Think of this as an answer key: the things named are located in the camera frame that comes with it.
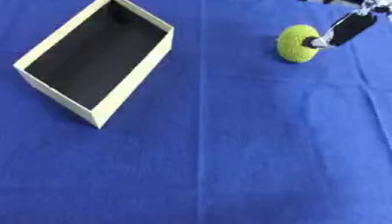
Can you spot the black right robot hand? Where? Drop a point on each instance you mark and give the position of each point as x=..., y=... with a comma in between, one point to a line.
x=352, y=25

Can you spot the cream box with dark inside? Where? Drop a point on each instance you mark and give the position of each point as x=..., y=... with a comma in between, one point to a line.
x=97, y=58

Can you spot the yellow-green textured ball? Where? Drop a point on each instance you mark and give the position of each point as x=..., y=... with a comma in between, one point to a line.
x=294, y=43

